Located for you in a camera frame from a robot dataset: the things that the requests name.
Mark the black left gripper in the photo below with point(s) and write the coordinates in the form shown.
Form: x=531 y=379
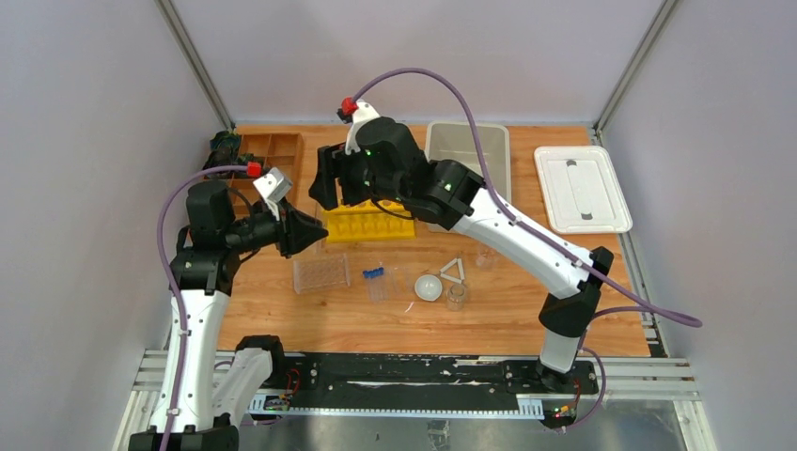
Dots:
x=285 y=228

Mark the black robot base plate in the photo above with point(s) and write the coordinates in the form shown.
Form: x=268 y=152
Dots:
x=422 y=384

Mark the white plastic bin lid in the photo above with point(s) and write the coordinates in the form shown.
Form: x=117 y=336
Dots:
x=580 y=190

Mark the white clay triangle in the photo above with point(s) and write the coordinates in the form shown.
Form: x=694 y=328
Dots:
x=453 y=271

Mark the wooden compartment organizer tray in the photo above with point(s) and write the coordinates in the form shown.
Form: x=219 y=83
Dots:
x=282 y=150

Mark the small glass flask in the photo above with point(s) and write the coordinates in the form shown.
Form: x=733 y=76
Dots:
x=456 y=297

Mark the small clear glass beaker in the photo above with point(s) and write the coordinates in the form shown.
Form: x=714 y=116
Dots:
x=486 y=258

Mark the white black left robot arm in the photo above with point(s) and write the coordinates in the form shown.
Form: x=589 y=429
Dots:
x=193 y=413

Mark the yellow test tube rack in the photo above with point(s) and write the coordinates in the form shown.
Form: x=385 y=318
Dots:
x=365 y=222

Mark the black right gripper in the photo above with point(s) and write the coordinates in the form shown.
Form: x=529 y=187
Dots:
x=323 y=188

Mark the dark floral rolled cloth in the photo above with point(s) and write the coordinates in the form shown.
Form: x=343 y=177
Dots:
x=225 y=147

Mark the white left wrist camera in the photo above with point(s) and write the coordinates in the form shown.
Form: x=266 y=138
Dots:
x=273 y=188

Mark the white porcelain evaporating dish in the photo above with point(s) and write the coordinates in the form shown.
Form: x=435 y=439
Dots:
x=428 y=287

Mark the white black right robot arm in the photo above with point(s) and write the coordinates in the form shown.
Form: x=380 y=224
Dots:
x=461 y=201

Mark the clear glass tube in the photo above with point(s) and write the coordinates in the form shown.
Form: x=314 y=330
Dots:
x=398 y=279

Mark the clear plastic well plate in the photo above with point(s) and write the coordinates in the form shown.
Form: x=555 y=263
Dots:
x=320 y=273

